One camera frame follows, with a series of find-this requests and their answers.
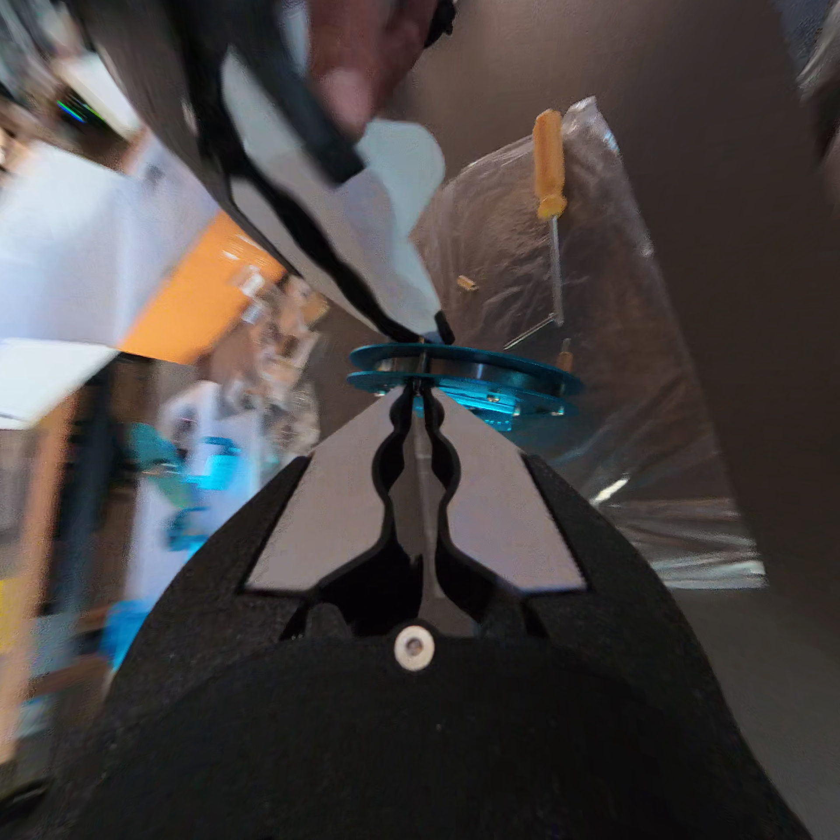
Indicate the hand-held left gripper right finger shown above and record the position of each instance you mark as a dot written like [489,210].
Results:
[499,518]

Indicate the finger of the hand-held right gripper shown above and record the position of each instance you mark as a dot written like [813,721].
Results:
[295,170]
[275,236]

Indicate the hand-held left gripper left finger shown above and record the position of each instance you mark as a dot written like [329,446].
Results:
[328,518]

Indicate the blue metal turntable disc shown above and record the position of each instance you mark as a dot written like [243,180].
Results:
[380,358]

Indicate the metal screw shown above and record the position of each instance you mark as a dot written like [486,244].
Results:
[420,374]

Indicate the person's right hand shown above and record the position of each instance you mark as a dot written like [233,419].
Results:
[361,65]

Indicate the orange cardboard box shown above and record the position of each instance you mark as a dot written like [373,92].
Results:
[197,295]

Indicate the pile of small screw bags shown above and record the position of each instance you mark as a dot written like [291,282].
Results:
[282,341]

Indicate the white foam sheet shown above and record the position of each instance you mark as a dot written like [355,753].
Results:
[151,525]

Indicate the blue oval plate with servo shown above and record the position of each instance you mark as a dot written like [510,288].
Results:
[154,449]

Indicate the long metal bolt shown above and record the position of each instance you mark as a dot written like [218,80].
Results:
[531,331]

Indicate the clear plastic bag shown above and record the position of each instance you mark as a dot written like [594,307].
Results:
[656,394]

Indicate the blue metal bracket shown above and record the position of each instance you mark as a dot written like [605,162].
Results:
[216,463]
[187,528]

